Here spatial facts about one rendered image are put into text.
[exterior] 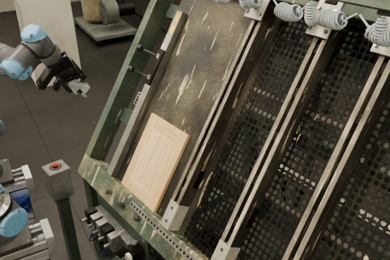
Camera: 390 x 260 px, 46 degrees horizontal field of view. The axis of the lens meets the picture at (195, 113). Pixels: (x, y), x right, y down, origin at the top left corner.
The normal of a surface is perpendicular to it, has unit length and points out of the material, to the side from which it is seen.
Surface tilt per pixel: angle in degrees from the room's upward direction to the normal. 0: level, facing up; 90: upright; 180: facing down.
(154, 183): 56
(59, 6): 90
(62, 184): 90
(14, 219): 97
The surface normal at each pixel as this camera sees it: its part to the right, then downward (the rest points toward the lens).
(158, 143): -0.67, -0.24
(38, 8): 0.47, 0.39
